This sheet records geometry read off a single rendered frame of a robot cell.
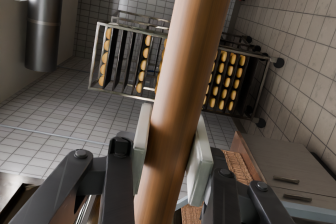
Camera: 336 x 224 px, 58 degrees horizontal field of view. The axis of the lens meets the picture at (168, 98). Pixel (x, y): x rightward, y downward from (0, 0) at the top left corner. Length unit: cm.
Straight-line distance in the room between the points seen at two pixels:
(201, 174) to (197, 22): 8
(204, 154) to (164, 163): 3
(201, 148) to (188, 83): 4
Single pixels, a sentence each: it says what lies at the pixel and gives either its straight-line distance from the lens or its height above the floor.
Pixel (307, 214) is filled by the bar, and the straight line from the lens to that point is 147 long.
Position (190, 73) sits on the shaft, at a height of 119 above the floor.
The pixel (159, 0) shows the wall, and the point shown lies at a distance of 517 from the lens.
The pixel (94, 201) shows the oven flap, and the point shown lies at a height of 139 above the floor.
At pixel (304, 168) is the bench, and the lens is 195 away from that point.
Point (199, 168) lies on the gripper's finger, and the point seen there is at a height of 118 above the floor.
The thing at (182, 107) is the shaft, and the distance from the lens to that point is 18.
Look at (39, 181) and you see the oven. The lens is 224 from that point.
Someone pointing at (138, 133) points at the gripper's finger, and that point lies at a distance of 18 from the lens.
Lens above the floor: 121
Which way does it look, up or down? 4 degrees down
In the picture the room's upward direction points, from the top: 79 degrees counter-clockwise
